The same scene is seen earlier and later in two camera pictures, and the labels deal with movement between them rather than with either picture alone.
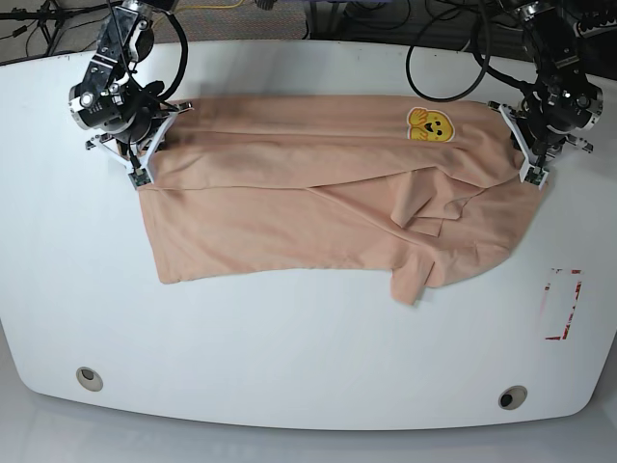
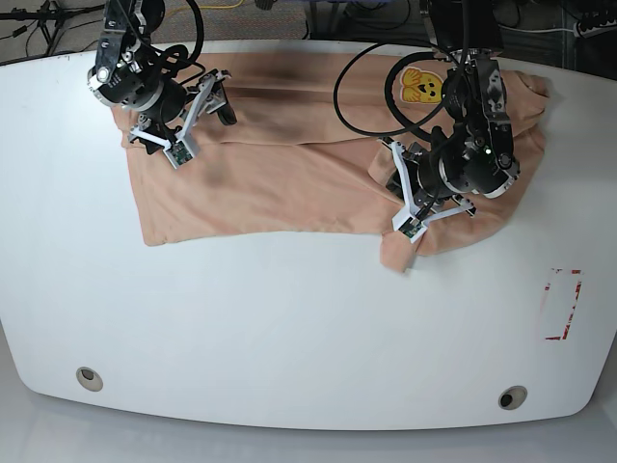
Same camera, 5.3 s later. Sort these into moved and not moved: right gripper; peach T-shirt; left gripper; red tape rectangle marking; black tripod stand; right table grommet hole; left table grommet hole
Moved: left gripper; right gripper; peach T-shirt
Not moved: red tape rectangle marking; black tripod stand; right table grommet hole; left table grommet hole
